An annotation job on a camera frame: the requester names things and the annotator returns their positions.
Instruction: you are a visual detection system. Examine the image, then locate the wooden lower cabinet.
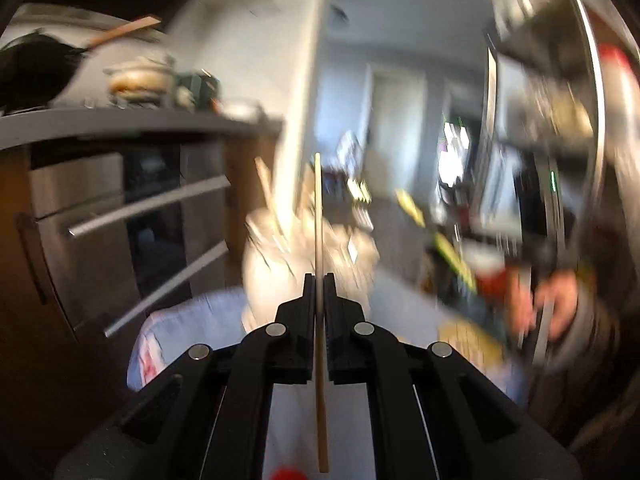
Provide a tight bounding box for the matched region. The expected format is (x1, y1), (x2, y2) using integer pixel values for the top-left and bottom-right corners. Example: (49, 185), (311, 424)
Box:
(0, 150), (76, 341)
(225, 135), (278, 261)

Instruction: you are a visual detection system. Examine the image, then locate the cream ceramic utensil holder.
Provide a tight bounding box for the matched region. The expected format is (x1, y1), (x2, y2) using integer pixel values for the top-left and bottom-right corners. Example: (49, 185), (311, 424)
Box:
(242, 207), (381, 331)

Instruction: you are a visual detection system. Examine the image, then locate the white bowl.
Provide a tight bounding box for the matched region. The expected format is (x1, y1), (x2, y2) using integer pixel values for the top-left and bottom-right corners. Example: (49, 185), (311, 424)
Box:
(220, 100), (263, 122)

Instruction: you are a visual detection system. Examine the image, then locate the person's right hand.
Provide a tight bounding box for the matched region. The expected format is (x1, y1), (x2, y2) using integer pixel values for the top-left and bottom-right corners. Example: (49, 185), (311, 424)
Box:
(510, 267), (583, 348)

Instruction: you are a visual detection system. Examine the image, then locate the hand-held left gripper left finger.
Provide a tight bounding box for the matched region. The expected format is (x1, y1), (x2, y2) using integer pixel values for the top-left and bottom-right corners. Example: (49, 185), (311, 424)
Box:
(117, 272), (318, 480)

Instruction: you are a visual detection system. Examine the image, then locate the stainless steel oven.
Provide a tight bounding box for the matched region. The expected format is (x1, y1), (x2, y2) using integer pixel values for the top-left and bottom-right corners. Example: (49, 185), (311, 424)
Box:
(27, 140), (233, 338)

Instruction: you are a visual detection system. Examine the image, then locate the cartoon printed blanket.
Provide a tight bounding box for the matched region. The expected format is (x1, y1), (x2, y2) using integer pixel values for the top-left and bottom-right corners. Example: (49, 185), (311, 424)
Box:
(127, 265), (531, 480)

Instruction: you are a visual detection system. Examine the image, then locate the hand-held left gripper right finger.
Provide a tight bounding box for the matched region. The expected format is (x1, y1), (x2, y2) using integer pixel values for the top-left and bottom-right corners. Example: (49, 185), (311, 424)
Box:
(324, 272), (518, 480)

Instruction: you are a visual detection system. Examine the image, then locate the black wok with wooden handle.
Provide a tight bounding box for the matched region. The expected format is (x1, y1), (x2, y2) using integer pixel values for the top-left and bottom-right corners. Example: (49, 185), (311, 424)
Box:
(0, 15), (163, 111)

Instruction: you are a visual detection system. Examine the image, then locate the grey kitchen countertop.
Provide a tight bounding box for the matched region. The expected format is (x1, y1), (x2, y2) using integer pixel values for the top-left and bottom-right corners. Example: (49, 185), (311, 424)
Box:
(0, 107), (283, 151)

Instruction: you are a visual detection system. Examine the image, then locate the person's right forearm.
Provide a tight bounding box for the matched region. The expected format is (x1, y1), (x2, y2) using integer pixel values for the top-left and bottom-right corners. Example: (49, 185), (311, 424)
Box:
(530, 260), (640, 461)

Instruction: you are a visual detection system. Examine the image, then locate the white door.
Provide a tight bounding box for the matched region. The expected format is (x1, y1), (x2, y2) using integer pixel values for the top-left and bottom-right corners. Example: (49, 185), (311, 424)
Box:
(367, 65), (426, 196)

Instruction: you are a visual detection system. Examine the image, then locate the green kitchen appliance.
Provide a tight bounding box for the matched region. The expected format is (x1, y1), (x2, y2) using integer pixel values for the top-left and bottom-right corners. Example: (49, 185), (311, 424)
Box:
(172, 72), (221, 111)

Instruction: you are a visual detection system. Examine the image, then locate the wooden chopstick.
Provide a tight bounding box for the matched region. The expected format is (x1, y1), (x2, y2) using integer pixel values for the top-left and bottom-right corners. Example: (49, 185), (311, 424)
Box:
(314, 152), (331, 473)
(254, 156), (273, 211)

